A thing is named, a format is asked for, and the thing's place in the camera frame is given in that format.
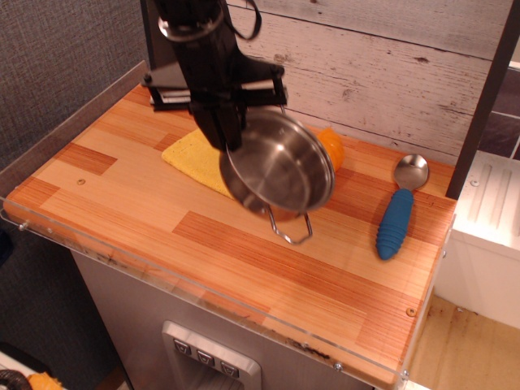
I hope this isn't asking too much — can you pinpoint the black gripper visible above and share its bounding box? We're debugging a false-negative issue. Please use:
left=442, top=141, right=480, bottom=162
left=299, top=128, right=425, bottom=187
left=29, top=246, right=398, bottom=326
left=141, top=28, right=288, bottom=151

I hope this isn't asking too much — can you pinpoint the silver steel pot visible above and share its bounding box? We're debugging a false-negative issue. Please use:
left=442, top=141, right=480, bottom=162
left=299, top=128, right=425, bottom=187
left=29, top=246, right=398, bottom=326
left=219, top=109, right=336, bottom=245

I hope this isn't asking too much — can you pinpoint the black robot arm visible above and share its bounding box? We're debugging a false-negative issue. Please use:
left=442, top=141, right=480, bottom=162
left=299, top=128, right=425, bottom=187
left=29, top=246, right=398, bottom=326
left=142, top=1, right=287, bottom=151

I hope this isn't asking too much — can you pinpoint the yellow folded cloth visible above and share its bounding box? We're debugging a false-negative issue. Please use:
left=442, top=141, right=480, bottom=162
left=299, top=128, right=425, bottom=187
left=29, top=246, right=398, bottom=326
left=162, top=128, right=233, bottom=199

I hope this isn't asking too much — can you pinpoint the clear acrylic left guard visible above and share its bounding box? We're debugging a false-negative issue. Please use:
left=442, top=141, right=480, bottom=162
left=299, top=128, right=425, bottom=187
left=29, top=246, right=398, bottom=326
left=1, top=61, right=148, bottom=199

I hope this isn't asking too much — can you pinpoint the clear acrylic guard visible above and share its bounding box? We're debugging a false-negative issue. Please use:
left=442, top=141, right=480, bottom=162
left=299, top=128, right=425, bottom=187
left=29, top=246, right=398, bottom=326
left=1, top=61, right=148, bottom=199
left=4, top=188, right=417, bottom=389

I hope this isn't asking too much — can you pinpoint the orange plastic pepper half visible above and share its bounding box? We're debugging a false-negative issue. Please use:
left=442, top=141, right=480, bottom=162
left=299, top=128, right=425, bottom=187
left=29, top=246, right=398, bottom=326
left=318, top=128, right=345, bottom=171

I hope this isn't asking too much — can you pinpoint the clear acrylic front guard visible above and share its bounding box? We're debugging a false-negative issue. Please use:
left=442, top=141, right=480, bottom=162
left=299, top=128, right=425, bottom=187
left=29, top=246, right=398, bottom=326
left=4, top=188, right=417, bottom=389

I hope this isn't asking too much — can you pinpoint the silver toy fridge cabinet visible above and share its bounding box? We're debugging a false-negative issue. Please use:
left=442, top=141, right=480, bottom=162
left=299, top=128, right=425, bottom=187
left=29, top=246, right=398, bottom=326
left=73, top=253, right=370, bottom=389

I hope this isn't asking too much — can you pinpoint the ice dispenser button panel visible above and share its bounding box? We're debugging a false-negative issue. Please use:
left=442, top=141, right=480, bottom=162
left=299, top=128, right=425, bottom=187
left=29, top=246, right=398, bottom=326
left=162, top=321, right=262, bottom=389

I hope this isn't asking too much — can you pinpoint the orange toy at corner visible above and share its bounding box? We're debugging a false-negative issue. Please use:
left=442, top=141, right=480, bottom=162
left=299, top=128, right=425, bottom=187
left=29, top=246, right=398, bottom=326
left=27, top=372, right=63, bottom=390

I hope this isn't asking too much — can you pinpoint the dark object at corner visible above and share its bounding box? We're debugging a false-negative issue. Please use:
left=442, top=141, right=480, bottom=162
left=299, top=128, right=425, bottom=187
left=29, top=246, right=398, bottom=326
left=0, top=369, right=33, bottom=390

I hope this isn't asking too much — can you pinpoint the dark left vertical post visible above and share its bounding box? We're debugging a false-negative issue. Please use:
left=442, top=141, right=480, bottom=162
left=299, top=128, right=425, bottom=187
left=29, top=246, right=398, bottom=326
left=140, top=0, right=176, bottom=70

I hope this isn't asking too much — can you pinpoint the dark vertical post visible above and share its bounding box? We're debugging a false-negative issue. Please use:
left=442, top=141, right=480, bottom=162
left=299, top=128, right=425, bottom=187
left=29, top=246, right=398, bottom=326
left=140, top=0, right=176, bottom=70
left=445, top=0, right=519, bottom=200

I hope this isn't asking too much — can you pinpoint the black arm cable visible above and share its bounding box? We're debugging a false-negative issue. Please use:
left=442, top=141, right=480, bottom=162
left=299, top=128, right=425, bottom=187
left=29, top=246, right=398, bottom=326
left=223, top=0, right=263, bottom=41

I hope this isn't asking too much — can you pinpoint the blue handled metal spoon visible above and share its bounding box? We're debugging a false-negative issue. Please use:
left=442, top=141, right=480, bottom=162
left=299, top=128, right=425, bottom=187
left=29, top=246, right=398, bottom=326
left=375, top=154, right=429, bottom=261

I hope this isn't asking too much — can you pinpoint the dark right vertical post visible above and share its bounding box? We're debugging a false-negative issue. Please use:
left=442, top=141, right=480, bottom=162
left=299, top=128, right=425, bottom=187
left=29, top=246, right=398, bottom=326
left=445, top=0, right=519, bottom=200

